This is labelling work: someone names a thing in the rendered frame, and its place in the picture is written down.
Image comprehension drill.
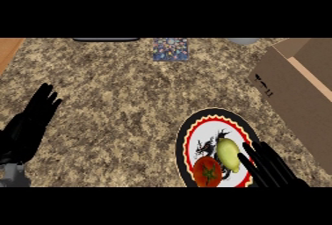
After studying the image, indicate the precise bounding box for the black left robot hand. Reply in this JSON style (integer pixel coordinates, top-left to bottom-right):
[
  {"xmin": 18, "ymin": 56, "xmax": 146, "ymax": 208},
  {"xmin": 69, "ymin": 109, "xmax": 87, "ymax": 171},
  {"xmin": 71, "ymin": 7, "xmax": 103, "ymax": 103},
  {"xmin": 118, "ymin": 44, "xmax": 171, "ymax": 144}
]
[{"xmin": 0, "ymin": 83, "xmax": 63, "ymax": 165}]

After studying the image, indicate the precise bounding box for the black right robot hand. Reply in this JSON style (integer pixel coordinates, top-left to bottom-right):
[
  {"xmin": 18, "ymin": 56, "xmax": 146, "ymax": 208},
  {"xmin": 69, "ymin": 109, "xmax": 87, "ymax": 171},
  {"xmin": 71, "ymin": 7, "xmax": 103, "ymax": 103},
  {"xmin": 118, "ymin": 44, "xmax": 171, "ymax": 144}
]
[{"xmin": 236, "ymin": 141, "xmax": 311, "ymax": 188}]

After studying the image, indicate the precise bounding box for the yellow-green lemon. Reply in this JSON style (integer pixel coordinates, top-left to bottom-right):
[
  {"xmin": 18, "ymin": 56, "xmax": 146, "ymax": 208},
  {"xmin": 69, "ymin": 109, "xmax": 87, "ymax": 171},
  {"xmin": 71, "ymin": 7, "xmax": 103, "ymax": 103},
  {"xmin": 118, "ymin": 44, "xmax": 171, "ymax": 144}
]
[{"xmin": 215, "ymin": 137, "xmax": 240, "ymax": 174}]

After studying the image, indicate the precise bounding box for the dragon-print plate with red rim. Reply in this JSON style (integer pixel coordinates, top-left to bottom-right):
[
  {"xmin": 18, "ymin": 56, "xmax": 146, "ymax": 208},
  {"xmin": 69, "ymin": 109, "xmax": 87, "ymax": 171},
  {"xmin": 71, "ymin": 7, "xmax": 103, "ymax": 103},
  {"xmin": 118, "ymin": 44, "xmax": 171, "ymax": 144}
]
[{"xmin": 174, "ymin": 107, "xmax": 263, "ymax": 188}]

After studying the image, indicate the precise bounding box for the brown cardboard box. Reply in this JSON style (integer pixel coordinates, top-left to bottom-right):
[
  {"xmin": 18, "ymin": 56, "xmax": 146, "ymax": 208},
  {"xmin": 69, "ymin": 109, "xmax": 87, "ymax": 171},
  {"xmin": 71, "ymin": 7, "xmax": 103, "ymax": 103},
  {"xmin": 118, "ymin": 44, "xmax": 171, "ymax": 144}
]
[{"xmin": 248, "ymin": 37, "xmax": 332, "ymax": 176}]

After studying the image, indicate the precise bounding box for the colourful patterned blue box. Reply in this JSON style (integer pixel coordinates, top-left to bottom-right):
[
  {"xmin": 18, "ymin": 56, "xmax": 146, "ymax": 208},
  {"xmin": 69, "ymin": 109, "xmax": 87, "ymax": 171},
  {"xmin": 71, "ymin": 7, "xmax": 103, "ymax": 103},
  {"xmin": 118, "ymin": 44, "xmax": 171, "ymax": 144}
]
[{"xmin": 152, "ymin": 37, "xmax": 190, "ymax": 62}]

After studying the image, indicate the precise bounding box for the red tomato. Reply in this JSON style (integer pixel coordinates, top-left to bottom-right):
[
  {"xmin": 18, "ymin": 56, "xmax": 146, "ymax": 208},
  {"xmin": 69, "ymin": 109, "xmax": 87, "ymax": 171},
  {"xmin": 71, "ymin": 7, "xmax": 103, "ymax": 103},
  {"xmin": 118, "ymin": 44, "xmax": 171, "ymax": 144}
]
[{"xmin": 192, "ymin": 156, "xmax": 223, "ymax": 188}]

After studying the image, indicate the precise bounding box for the light brown wooden panel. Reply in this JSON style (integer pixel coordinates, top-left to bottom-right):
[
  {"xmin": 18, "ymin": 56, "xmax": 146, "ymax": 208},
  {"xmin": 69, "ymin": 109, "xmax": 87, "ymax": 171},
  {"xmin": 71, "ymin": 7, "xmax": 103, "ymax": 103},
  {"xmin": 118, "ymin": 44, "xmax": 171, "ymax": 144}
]
[{"xmin": 0, "ymin": 37, "xmax": 26, "ymax": 76}]

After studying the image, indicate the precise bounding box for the dark grey flat appliance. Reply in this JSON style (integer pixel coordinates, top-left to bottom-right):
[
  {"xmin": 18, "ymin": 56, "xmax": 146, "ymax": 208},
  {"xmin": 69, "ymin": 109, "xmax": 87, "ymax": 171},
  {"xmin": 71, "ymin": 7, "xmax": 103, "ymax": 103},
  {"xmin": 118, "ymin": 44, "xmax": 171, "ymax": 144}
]
[{"xmin": 71, "ymin": 37, "xmax": 142, "ymax": 43}]

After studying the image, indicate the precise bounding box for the pale grey round object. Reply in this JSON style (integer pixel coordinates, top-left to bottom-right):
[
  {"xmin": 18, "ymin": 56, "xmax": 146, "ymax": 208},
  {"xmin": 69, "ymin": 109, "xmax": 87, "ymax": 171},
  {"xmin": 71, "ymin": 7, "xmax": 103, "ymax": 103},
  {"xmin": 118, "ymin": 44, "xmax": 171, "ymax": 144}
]
[{"xmin": 224, "ymin": 37, "xmax": 263, "ymax": 46}]

